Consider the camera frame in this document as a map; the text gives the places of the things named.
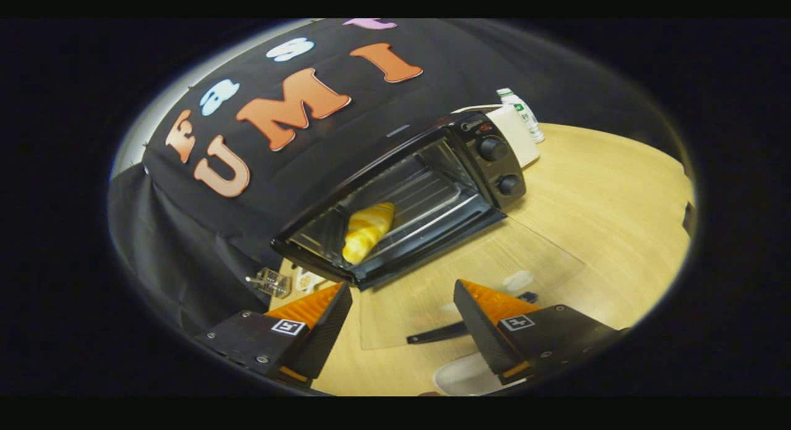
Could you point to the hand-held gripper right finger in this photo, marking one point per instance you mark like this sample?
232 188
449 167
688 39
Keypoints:
482 334

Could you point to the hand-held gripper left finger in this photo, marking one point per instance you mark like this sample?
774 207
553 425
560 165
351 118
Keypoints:
324 334

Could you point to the yellow croissant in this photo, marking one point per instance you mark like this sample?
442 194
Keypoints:
366 232

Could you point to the black toaster oven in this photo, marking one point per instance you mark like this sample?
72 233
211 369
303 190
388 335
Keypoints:
491 170

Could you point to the white plate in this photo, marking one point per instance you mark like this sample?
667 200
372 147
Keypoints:
463 377

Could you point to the white and brown small object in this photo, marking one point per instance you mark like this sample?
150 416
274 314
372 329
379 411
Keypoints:
308 280

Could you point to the white rectangular box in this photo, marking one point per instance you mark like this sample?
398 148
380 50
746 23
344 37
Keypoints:
518 136

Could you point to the small white green-label bottle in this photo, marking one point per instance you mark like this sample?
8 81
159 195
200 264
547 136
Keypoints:
525 115

